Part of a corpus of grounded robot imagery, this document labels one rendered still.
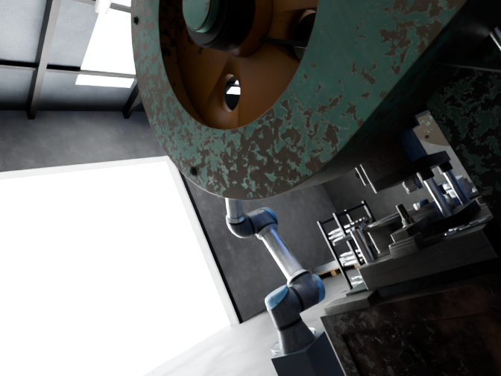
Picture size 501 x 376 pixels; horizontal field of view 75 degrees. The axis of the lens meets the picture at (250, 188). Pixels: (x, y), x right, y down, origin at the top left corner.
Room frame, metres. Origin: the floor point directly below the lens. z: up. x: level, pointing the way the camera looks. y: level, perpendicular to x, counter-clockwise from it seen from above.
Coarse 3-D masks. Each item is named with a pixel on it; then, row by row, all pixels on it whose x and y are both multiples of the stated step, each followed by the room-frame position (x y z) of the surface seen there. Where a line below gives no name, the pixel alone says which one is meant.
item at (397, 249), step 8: (400, 208) 0.81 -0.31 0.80; (408, 216) 0.81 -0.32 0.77; (424, 216) 0.85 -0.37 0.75; (408, 224) 0.81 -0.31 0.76; (416, 224) 0.80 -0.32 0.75; (424, 224) 0.83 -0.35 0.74; (400, 232) 0.76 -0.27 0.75; (408, 232) 0.76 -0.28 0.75; (416, 232) 0.78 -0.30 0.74; (400, 240) 0.77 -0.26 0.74; (408, 240) 0.75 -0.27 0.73; (416, 240) 0.75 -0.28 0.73; (424, 240) 0.77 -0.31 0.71; (392, 248) 0.77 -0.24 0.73; (400, 248) 0.76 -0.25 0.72; (408, 248) 0.75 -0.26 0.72; (416, 248) 0.73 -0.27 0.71; (392, 256) 0.78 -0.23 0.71; (400, 256) 0.76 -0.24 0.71
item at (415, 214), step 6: (450, 198) 0.95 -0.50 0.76; (426, 204) 0.86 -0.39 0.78; (432, 204) 0.85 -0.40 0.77; (450, 204) 0.93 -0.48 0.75; (408, 210) 0.96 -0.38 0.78; (414, 210) 0.89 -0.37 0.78; (420, 210) 0.88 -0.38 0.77; (426, 210) 0.87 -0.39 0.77; (432, 210) 0.86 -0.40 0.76; (438, 210) 0.86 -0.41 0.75; (414, 216) 0.89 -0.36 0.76; (420, 216) 0.88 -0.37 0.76; (432, 216) 0.86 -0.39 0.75; (438, 216) 0.86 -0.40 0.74
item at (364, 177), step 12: (408, 132) 0.92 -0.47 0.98; (396, 144) 0.86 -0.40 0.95; (408, 144) 0.88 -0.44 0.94; (420, 144) 0.95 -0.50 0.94; (372, 156) 0.91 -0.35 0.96; (384, 156) 0.89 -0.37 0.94; (396, 156) 0.87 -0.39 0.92; (408, 156) 0.85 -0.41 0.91; (420, 156) 0.91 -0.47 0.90; (360, 168) 0.97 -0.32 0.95; (372, 168) 0.92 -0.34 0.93; (384, 168) 0.90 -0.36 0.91; (396, 168) 0.88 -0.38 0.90; (372, 180) 0.93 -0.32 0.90
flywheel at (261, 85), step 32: (160, 0) 0.75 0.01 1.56; (192, 0) 0.56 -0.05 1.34; (224, 0) 0.54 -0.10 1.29; (256, 0) 0.58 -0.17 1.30; (288, 0) 0.58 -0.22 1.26; (160, 32) 0.80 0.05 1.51; (192, 32) 0.62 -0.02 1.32; (224, 32) 0.57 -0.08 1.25; (256, 32) 0.62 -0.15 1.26; (288, 32) 0.61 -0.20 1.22; (192, 64) 0.81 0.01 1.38; (224, 64) 0.73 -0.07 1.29; (256, 64) 0.67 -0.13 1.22; (288, 64) 0.62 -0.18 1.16; (192, 96) 0.84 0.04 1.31; (224, 96) 0.81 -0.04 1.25; (256, 96) 0.70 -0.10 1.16; (224, 128) 0.80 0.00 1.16
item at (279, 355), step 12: (324, 336) 1.47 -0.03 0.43; (312, 348) 1.38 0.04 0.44; (324, 348) 1.44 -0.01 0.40; (276, 360) 1.43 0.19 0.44; (288, 360) 1.40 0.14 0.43; (300, 360) 1.36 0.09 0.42; (312, 360) 1.35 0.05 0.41; (324, 360) 1.41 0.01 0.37; (336, 360) 1.48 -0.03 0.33; (288, 372) 1.41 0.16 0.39; (300, 372) 1.38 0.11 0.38; (312, 372) 1.35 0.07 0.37; (324, 372) 1.39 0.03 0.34; (336, 372) 1.45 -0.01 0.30
